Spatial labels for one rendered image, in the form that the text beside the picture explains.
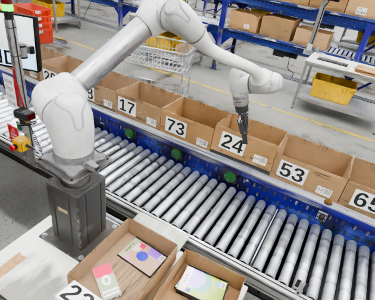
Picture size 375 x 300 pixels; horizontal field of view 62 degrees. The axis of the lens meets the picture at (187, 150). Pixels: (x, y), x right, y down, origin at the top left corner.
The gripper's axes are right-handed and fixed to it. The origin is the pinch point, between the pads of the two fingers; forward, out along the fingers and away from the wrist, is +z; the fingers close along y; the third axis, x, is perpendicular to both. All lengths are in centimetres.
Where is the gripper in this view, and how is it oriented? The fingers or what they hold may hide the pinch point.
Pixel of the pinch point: (244, 138)
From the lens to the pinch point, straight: 188.7
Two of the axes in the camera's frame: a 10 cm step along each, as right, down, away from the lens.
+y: -4.9, 4.2, -7.6
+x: 8.5, 0.6, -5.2
